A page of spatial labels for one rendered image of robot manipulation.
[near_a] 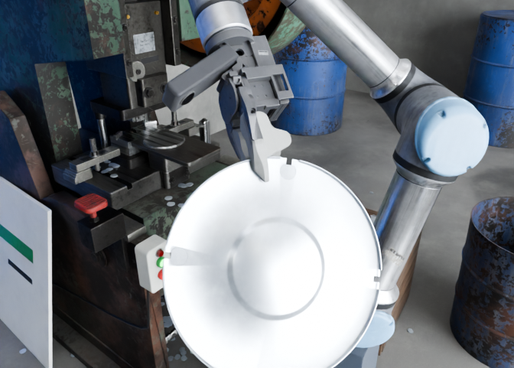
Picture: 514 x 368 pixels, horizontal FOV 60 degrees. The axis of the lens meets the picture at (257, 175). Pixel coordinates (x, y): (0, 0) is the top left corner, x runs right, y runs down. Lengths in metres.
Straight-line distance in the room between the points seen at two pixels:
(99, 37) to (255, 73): 0.65
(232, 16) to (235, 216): 0.27
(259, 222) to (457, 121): 0.37
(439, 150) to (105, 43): 0.82
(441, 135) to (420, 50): 3.66
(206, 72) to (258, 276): 0.27
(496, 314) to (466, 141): 1.01
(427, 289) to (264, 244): 1.58
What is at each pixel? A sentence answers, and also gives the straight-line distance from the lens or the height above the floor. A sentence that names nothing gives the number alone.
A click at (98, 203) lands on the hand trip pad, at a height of 0.76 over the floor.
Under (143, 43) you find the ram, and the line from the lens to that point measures 1.34.
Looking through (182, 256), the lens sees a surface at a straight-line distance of 0.57.
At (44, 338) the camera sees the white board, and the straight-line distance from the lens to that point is 1.78.
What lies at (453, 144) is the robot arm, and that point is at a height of 1.02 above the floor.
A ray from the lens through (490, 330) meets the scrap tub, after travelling 1.77.
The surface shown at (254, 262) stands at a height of 0.95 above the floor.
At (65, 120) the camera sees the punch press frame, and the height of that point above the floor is 0.82.
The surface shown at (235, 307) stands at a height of 0.90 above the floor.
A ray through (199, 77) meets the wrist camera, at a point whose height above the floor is 1.15.
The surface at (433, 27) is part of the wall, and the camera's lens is 4.36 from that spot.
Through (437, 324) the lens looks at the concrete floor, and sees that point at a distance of 1.96.
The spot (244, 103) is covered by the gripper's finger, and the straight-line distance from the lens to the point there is 0.57.
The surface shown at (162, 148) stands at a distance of 1.34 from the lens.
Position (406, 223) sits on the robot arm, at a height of 0.86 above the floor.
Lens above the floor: 1.31
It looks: 27 degrees down
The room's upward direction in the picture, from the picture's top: straight up
